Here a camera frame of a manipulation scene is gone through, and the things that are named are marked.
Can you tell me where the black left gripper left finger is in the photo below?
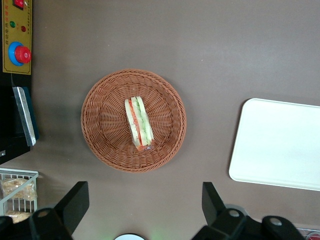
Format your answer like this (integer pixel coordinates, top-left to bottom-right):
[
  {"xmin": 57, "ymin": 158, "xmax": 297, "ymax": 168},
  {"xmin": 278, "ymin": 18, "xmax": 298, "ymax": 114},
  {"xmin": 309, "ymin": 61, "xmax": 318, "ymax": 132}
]
[{"xmin": 28, "ymin": 181, "xmax": 90, "ymax": 240}]

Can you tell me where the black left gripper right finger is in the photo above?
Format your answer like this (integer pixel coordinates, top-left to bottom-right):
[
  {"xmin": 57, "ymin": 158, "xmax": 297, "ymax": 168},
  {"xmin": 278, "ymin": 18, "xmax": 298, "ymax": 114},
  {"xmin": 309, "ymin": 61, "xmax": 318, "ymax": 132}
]
[{"xmin": 191, "ymin": 182, "xmax": 248, "ymax": 240}]

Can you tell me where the triangle sandwich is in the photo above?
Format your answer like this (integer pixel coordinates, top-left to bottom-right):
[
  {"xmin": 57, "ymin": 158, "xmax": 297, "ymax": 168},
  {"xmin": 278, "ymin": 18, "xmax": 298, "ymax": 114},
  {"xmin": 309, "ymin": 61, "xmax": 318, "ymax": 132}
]
[{"xmin": 124, "ymin": 96, "xmax": 154, "ymax": 152}]

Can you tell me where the round brown wicker basket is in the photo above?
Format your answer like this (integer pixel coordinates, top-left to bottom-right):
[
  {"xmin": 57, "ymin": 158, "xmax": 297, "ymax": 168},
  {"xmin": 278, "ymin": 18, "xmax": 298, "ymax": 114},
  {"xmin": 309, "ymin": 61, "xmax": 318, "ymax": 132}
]
[{"xmin": 80, "ymin": 68, "xmax": 188, "ymax": 174}]

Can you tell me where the cream plastic serving tray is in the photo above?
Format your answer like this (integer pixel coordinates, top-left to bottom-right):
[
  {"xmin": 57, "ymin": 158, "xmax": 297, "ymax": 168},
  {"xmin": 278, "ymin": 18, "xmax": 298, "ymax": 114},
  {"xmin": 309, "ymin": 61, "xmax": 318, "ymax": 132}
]
[{"xmin": 228, "ymin": 98, "xmax": 320, "ymax": 192}]

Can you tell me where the rice cracker snack bag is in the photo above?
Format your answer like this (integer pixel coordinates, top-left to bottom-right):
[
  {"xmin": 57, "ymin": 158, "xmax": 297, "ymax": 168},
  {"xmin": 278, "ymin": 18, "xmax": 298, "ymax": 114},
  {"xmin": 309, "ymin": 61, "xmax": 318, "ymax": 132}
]
[
  {"xmin": 4, "ymin": 210, "xmax": 33, "ymax": 224},
  {"xmin": 0, "ymin": 177, "xmax": 38, "ymax": 201}
]

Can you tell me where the clear acrylic bottle rack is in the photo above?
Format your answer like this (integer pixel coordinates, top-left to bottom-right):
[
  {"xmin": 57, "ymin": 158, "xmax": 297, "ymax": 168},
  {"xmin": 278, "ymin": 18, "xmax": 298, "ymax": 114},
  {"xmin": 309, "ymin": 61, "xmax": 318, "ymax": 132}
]
[{"xmin": 296, "ymin": 226, "xmax": 320, "ymax": 240}]

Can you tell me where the red emergency stop button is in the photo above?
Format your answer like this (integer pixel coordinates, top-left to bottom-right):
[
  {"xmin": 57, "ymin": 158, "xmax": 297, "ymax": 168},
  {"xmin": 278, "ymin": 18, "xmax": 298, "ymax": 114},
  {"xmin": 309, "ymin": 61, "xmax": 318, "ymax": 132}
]
[{"xmin": 8, "ymin": 41, "xmax": 33, "ymax": 67}]

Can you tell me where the black appliance with yellow panel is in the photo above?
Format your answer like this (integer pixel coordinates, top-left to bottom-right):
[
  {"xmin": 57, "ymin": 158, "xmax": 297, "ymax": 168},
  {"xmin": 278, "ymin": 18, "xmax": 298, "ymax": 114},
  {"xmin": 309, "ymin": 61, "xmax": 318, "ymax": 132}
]
[{"xmin": 0, "ymin": 0, "xmax": 40, "ymax": 165}]

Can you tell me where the white wire rack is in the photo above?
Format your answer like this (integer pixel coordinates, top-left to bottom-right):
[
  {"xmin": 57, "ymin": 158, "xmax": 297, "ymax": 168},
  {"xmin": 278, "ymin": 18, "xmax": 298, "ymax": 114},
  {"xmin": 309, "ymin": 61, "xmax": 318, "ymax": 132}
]
[{"xmin": 0, "ymin": 167, "xmax": 40, "ymax": 217}]

